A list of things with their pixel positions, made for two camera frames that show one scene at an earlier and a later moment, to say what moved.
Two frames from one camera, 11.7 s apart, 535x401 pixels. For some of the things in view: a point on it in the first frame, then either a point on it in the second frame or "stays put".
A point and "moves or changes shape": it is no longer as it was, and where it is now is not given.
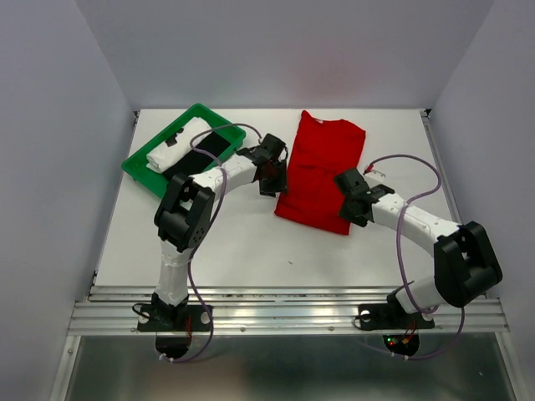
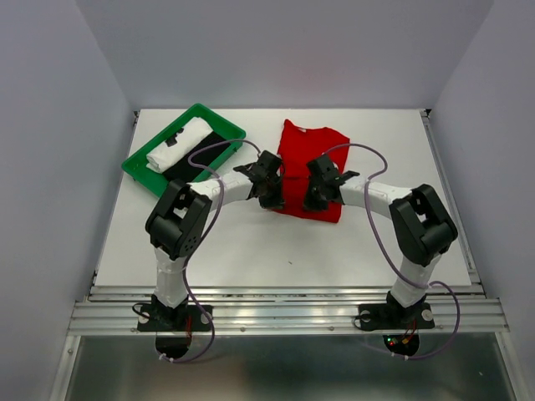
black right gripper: [344, 213] -> [312, 205]
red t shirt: [320, 150] moves or changes shape
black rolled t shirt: [207, 149] stays put
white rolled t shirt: [164, 156] stays put
